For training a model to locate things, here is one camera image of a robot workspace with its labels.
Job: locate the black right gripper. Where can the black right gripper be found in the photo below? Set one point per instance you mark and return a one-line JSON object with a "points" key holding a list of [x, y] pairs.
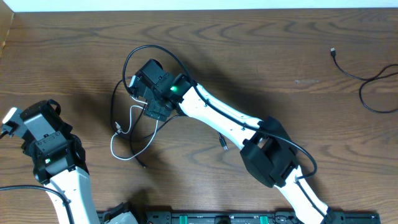
{"points": [[156, 111]]}

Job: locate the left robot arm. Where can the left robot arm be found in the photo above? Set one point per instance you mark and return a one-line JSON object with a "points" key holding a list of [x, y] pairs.
{"points": [[59, 162]]}

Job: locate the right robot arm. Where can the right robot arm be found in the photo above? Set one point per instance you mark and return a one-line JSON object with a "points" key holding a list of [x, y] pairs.
{"points": [[267, 151]]}

